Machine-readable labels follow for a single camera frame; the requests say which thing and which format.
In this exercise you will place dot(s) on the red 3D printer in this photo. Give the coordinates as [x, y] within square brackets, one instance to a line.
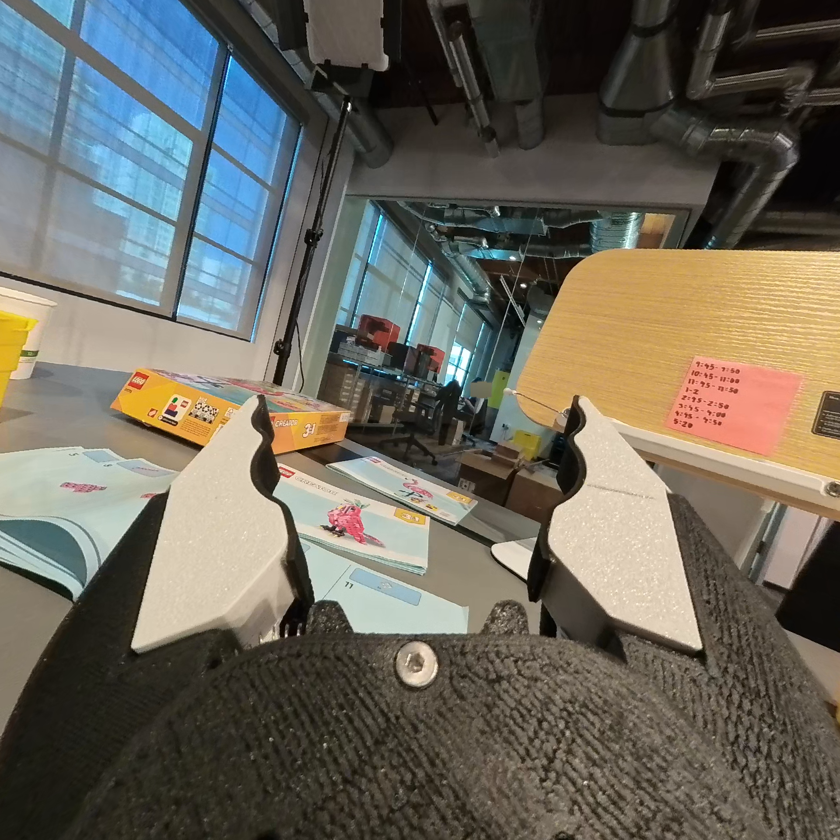
[379, 331]
[433, 358]

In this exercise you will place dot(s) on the pink sticky note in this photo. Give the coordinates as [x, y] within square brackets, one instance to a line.
[728, 407]

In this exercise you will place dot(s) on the white paper cup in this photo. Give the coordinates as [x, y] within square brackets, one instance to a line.
[36, 328]

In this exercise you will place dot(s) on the black office chair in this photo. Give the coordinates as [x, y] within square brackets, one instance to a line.
[412, 426]

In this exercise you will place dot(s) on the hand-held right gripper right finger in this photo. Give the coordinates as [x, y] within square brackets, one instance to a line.
[623, 538]

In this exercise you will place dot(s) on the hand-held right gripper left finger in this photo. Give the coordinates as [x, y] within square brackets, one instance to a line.
[210, 525]

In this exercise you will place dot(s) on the metal ceiling ducts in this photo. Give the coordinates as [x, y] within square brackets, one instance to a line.
[709, 98]

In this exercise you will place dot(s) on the wooden book stand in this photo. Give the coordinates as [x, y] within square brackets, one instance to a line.
[643, 315]

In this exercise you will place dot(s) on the white light panel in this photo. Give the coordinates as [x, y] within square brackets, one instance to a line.
[344, 33]

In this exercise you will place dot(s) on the black light stand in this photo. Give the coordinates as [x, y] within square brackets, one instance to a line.
[315, 249]

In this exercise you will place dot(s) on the open instruction booklet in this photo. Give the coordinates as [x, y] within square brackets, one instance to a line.
[65, 499]

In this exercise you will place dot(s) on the closed booklet with flamingo print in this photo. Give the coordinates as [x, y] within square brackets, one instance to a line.
[394, 482]

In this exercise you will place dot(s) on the cardboard box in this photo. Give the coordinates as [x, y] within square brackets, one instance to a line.
[525, 495]
[484, 476]

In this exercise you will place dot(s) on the small yellow background bin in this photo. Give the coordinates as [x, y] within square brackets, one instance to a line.
[525, 443]

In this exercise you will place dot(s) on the closed booklet with bird print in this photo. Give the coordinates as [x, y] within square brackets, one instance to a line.
[380, 525]

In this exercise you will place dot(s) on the black jacket on chair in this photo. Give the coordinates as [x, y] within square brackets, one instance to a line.
[449, 400]

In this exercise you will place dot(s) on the orange toy set box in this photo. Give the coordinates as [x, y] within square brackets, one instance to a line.
[170, 407]

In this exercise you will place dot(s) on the large window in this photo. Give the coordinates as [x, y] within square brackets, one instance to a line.
[131, 164]

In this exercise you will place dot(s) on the yellow plastic bin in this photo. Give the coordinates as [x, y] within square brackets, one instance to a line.
[10, 348]

